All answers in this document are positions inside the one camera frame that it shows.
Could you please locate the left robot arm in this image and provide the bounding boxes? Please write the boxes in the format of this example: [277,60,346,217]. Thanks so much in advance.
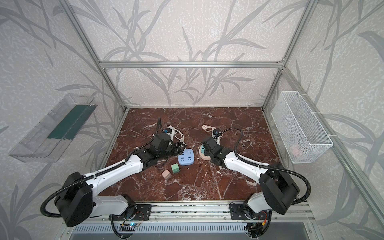
[40,132,186,227]

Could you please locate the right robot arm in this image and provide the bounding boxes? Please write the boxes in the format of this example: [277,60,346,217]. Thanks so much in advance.
[202,137,312,220]

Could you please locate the pink round power strip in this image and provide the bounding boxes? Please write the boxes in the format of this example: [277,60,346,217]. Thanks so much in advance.
[199,147,211,161]

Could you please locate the blue square power strip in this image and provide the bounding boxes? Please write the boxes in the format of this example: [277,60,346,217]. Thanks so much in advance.
[178,149,195,166]

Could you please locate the pink cube charger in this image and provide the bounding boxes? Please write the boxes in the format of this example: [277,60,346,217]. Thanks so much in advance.
[162,170,172,180]

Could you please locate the white power strip cable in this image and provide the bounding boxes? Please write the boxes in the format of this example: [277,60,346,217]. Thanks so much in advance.
[167,125,186,146]

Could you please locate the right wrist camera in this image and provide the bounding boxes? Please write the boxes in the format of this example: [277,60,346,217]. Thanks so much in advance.
[212,129,220,138]

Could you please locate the pink power strip cable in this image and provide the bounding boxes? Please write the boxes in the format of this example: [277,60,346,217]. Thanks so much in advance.
[201,124,222,142]

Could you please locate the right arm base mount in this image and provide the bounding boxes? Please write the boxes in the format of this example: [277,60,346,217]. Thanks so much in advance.
[229,202,272,222]

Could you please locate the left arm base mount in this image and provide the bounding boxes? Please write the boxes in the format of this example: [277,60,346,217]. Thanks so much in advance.
[109,204,152,221]

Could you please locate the white wire mesh basket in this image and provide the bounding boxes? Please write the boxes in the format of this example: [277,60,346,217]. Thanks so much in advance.
[272,91,333,164]

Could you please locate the clear plastic wall bin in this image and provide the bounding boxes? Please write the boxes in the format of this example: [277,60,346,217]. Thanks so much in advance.
[9,94,97,163]

